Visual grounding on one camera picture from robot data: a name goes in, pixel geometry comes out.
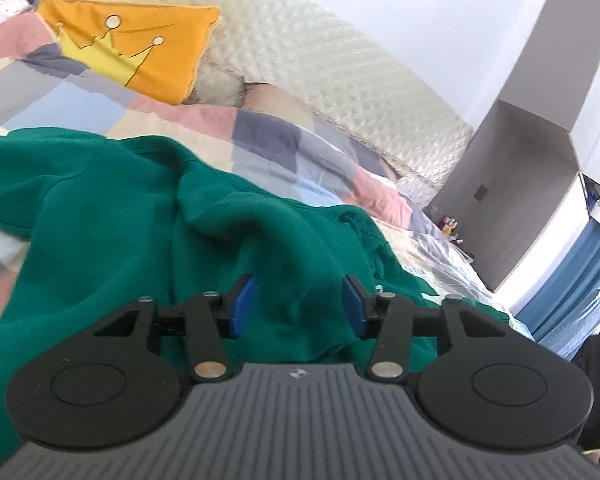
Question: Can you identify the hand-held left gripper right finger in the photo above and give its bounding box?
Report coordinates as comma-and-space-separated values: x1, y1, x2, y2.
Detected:
342, 274, 511, 380

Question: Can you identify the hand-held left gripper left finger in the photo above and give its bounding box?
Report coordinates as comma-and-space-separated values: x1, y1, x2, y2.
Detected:
94, 274, 257, 381

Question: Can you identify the green hoodie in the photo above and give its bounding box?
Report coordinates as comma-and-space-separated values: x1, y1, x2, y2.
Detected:
0, 127, 511, 456

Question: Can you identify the white clothes pile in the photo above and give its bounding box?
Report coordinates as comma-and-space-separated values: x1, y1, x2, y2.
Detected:
0, 0, 33, 28

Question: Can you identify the cluster of small bottles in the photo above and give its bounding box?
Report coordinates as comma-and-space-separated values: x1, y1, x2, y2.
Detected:
439, 214, 465, 247

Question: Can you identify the checked patchwork blanket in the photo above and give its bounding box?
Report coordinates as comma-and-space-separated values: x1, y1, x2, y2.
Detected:
0, 10, 536, 351

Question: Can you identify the checked pillow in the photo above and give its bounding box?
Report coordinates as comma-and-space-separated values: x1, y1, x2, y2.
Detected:
240, 80, 401, 181

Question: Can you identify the blue curtain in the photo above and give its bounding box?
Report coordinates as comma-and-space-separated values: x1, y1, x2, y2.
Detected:
517, 220, 600, 361

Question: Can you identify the grey and white wardrobe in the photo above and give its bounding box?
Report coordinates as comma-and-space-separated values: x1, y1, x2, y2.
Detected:
425, 0, 600, 291

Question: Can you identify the cream quilted headboard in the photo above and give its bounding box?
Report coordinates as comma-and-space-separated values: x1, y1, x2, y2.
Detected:
67, 0, 476, 206

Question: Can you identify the orange crown pillow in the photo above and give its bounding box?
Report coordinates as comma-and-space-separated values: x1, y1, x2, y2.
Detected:
36, 0, 223, 106

